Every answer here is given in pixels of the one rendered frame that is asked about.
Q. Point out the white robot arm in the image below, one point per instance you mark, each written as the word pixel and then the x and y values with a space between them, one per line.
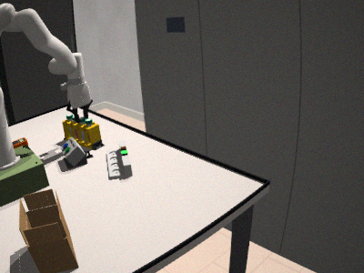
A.
pixel 31 24

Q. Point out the brown cardboard box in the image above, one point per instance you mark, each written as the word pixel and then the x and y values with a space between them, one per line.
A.
pixel 49 245

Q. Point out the orange handheld multimeter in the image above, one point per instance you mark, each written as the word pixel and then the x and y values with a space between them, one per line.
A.
pixel 20 142

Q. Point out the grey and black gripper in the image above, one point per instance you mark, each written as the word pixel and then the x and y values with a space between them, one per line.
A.
pixel 79 96

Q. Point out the grey button housing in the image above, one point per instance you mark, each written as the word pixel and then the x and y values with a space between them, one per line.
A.
pixel 73 154

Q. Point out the black table edge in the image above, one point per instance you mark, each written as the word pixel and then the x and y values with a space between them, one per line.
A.
pixel 203 230

